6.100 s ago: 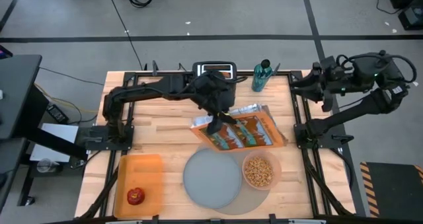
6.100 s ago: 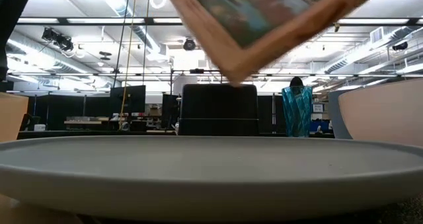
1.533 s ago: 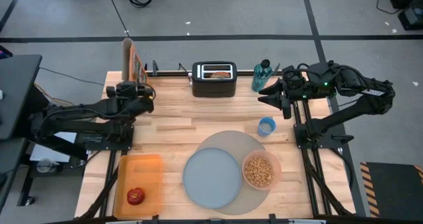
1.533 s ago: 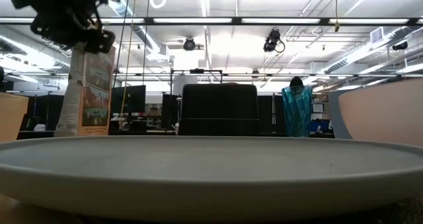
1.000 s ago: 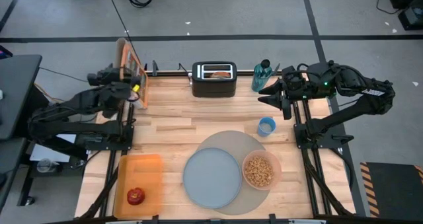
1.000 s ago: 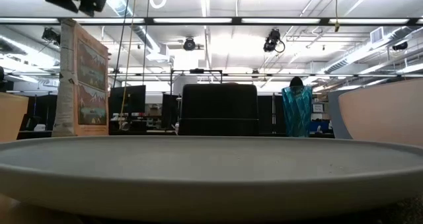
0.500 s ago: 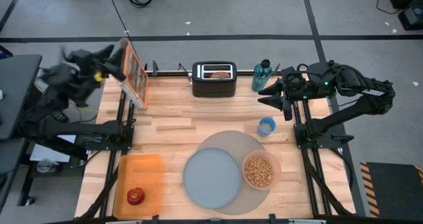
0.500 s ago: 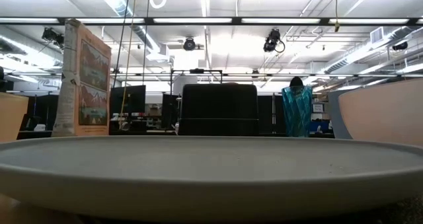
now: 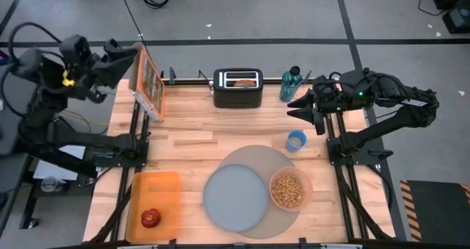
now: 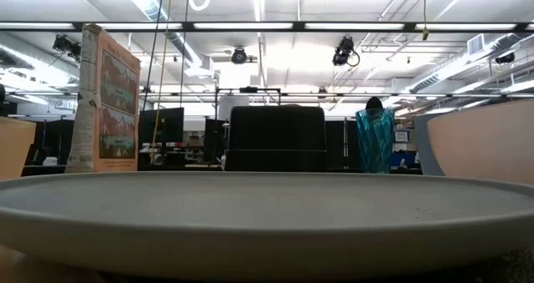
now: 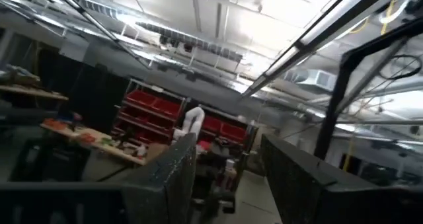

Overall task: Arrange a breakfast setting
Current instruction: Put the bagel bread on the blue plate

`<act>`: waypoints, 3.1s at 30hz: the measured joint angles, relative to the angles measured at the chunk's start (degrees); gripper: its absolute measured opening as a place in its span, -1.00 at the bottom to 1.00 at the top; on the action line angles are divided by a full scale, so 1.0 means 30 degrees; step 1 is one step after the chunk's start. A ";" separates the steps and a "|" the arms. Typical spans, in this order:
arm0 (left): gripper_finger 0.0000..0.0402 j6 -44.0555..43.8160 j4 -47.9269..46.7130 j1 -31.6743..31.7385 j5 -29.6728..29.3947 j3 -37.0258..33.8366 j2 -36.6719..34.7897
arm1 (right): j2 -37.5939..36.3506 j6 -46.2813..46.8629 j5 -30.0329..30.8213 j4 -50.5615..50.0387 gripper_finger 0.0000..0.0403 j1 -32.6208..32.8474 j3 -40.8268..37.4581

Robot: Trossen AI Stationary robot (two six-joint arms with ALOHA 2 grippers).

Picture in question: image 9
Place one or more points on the orange cereal box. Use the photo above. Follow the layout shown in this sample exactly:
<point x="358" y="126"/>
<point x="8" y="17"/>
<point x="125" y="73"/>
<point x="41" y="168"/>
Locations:
<point x="150" y="83"/>

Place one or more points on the black desk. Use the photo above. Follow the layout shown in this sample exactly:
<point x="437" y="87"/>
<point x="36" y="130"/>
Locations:
<point x="7" y="139"/>

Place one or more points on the pink translucent bowl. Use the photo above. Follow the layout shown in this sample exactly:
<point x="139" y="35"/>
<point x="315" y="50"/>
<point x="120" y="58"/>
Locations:
<point x="308" y="190"/>

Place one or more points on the red apple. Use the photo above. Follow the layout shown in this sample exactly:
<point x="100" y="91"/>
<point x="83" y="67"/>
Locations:
<point x="151" y="218"/>

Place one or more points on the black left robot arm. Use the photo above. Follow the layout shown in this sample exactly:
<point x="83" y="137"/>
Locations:
<point x="47" y="135"/>

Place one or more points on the clear plastic cup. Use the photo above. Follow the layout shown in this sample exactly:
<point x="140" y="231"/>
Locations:
<point x="51" y="184"/>

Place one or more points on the cereal rings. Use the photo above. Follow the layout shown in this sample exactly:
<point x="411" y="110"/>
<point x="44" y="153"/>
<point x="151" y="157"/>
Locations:
<point x="289" y="190"/>

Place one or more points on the grey round plate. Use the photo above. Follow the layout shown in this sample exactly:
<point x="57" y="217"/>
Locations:
<point x="235" y="199"/>

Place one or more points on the black two-slot toaster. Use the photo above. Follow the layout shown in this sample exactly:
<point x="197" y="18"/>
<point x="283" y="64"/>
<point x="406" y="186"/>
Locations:
<point x="238" y="96"/>

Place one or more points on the grey round placemat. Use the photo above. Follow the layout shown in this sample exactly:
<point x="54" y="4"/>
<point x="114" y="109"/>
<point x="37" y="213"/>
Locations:
<point x="253" y="155"/>

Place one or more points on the orange plastic tray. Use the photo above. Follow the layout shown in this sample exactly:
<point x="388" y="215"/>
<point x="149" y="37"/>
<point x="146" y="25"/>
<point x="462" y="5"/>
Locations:
<point x="154" y="194"/>

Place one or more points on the black floor device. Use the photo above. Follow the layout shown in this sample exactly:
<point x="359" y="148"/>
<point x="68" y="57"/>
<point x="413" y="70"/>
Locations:
<point x="459" y="19"/>

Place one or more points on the black mat hazard stripes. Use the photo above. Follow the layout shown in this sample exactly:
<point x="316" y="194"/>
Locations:
<point x="437" y="208"/>

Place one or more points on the bagel half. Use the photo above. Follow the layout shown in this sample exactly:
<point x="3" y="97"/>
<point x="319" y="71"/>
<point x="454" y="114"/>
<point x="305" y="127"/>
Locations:
<point x="245" y="83"/>

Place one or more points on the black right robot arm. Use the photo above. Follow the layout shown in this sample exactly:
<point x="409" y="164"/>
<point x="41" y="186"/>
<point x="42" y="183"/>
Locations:
<point x="389" y="126"/>

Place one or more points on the white paper sheet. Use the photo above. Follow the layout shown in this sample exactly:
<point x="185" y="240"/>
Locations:
<point x="47" y="170"/>

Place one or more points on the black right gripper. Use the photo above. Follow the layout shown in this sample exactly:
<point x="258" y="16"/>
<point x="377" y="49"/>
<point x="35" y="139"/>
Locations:
<point x="328" y="98"/>

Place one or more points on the teal water bottle black cap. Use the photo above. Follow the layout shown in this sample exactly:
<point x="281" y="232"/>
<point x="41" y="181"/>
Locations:
<point x="291" y="89"/>

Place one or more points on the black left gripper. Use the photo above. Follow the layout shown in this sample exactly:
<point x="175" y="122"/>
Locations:
<point x="90" y="76"/>

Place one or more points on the black aluminium table frame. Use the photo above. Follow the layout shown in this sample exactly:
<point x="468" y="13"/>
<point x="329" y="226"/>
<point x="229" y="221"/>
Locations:
<point x="187" y="82"/>

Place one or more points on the blue cup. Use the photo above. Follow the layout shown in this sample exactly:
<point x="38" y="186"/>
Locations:
<point x="296" y="141"/>

